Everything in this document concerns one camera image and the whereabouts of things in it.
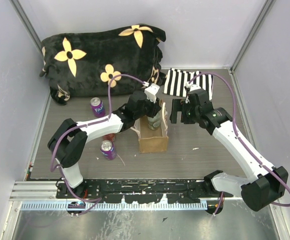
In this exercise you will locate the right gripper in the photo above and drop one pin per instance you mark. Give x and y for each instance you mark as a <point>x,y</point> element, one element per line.
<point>180,105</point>

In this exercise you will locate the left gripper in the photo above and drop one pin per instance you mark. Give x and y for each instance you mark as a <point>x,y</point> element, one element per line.
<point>155,107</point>

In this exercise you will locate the cat print canvas bag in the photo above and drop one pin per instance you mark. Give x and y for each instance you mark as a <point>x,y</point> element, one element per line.
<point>153,141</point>

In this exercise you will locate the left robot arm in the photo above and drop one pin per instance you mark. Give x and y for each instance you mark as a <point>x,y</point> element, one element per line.
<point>68,142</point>

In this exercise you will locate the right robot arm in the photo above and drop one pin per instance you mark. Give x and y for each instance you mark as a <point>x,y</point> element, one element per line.
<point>239,150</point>

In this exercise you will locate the black white striped cloth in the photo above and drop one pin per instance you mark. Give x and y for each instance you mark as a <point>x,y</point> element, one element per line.
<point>176,80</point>

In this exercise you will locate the red soda can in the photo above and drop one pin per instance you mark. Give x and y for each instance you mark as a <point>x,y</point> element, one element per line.
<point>109,137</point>

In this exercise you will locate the purple soda can rear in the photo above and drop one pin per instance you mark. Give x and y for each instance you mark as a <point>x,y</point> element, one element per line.
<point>97,107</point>

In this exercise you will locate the purple soda can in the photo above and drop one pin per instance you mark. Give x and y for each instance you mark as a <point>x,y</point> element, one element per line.
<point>108,149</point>
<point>97,107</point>

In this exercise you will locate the purple soda can front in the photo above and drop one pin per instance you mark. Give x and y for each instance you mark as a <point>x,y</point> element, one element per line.
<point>108,149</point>

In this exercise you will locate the black floral plush blanket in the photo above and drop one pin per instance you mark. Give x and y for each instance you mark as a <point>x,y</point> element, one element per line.
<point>94,64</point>

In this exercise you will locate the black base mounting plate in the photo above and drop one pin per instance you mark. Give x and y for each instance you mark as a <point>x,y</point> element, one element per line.
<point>141,191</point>

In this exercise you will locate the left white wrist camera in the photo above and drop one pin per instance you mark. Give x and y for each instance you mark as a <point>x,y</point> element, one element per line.
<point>151,91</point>

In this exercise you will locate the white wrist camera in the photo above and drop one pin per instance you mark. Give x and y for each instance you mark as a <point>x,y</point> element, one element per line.
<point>189,87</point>
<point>151,91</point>

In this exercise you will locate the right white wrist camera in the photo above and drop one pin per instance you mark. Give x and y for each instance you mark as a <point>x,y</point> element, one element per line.
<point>189,87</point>

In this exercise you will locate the aluminium rail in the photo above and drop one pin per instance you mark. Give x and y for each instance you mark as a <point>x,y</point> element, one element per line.
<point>35,190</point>

